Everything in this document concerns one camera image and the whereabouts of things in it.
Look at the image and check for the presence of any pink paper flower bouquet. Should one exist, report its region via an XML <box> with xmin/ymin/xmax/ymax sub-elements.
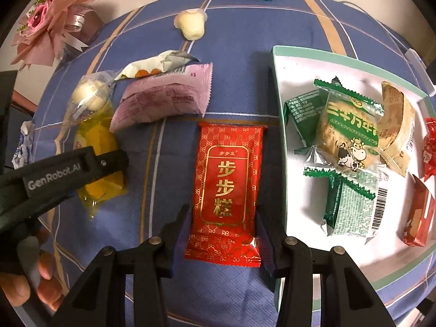
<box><xmin>10</xmin><ymin>0</ymin><xmax>95</xmax><ymax>68</ymax></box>

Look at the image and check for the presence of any dark green snack packet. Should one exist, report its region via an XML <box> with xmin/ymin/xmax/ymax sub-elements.
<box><xmin>283</xmin><ymin>89</ymin><xmax>328</xmax><ymax>148</ymax></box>

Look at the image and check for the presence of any crumpled blue white wrapper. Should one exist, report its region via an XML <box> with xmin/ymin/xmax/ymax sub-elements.
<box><xmin>12</xmin><ymin>120</ymin><xmax>35</xmax><ymax>170</ymax></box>

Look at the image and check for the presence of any cream snack packet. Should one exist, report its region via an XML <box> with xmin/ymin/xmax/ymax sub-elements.
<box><xmin>115</xmin><ymin>50</ymin><xmax>199</xmax><ymax>80</ymax></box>

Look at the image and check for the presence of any red gold-lettered cake packet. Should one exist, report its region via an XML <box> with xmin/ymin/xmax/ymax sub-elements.
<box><xmin>185</xmin><ymin>123</ymin><xmax>265</xmax><ymax>268</ymax></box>

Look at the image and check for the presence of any red snack packet white label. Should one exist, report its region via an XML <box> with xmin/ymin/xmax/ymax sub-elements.
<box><xmin>423</xmin><ymin>118</ymin><xmax>436</xmax><ymax>181</ymax></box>

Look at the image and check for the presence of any yellow jelly cup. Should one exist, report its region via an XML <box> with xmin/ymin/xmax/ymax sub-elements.
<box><xmin>174</xmin><ymin>9</ymin><xmax>208</xmax><ymax>41</ymax></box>

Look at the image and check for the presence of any yellow soft bread packet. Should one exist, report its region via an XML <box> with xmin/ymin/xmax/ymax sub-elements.
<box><xmin>74</xmin><ymin>102</ymin><xmax>127</xmax><ymax>219</ymax></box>

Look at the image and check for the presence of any beige bread packet with barcode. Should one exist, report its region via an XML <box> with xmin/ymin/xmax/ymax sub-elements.
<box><xmin>378</xmin><ymin>81</ymin><xmax>415</xmax><ymax>177</ymax></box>

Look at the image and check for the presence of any light green barcode packet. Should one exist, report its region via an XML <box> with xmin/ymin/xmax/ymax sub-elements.
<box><xmin>304</xmin><ymin>165</ymin><xmax>389</xmax><ymax>244</ymax></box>

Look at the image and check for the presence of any clear packet with white bun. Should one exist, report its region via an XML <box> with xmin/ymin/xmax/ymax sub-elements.
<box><xmin>63</xmin><ymin>70</ymin><xmax>117</xmax><ymax>126</ymax></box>

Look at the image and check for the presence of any green cow cracker packet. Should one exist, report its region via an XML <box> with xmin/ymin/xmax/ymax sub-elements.
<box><xmin>304</xmin><ymin>79</ymin><xmax>384</xmax><ymax>179</ymax></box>

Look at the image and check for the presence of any dark red packet white stripe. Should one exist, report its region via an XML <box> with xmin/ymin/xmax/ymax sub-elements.
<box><xmin>403</xmin><ymin>175</ymin><xmax>435</xmax><ymax>247</ymax></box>

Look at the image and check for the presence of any pink snack packet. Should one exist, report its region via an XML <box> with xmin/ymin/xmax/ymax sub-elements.
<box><xmin>110</xmin><ymin>63</ymin><xmax>214</xmax><ymax>133</ymax></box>

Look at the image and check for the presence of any white power strip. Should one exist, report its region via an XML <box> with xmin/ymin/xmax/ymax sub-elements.
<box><xmin>405</xmin><ymin>48</ymin><xmax>427</xmax><ymax>78</ymax></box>

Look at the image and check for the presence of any white tray with teal rim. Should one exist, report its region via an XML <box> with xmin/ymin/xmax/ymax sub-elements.
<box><xmin>270</xmin><ymin>44</ymin><xmax>436</xmax><ymax>311</ymax></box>

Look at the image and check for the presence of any person's left hand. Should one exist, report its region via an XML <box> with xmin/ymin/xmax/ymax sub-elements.
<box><xmin>1</xmin><ymin>226</ymin><xmax>65</xmax><ymax>312</ymax></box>

